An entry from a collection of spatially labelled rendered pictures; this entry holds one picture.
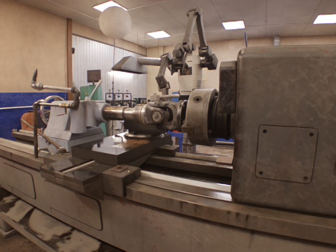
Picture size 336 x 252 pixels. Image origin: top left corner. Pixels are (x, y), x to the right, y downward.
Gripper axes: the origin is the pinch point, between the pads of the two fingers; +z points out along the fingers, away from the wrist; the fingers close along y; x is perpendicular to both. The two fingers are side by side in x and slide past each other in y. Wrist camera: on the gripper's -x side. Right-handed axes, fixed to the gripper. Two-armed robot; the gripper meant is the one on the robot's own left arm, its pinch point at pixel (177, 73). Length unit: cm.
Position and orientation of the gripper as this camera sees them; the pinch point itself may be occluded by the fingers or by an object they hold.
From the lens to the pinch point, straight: 149.5
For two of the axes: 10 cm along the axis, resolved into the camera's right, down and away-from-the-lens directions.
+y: 8.2, 0.8, -5.7
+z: -2.9, 9.2, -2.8
